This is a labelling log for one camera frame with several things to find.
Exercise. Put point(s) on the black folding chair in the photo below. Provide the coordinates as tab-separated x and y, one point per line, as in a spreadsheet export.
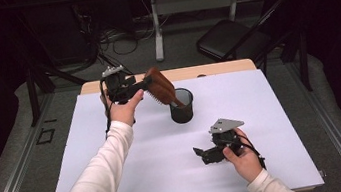
227	37

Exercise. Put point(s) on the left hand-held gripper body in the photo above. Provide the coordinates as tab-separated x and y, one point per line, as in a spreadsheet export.
118	84

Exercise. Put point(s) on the black mesh cup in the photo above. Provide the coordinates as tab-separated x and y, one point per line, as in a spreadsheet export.
181	113

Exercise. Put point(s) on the white board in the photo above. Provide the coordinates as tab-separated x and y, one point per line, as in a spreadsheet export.
177	182

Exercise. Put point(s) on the white-legged desk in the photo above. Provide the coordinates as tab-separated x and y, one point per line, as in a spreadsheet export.
195	1

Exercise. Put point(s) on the black metal stand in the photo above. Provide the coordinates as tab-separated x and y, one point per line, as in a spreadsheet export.
33	95

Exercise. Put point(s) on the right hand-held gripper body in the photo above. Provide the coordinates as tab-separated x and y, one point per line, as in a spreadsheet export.
226	138

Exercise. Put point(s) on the person's right hand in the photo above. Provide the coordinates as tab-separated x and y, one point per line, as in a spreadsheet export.
245	163

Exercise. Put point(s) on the person's left hand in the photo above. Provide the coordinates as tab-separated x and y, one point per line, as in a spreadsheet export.
123	112

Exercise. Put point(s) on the light wooden table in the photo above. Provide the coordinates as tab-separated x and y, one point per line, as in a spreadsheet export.
208	70

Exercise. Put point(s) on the brown wooden hairbrush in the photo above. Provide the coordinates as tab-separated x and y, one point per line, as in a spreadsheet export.
161	88

